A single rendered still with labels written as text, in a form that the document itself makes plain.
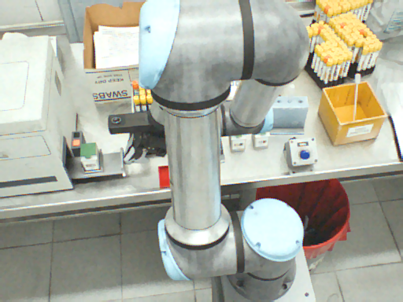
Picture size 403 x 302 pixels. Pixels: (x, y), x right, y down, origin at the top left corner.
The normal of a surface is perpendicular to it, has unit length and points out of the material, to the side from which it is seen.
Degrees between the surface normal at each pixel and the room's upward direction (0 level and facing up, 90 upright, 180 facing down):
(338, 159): 0
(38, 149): 90
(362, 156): 0
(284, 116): 90
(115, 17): 87
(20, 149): 90
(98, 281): 0
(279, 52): 76
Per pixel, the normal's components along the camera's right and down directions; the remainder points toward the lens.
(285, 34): 0.62, 0.18
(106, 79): 0.15, 0.81
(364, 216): -0.02, -0.58
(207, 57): 0.12, 0.55
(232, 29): 0.09, 0.06
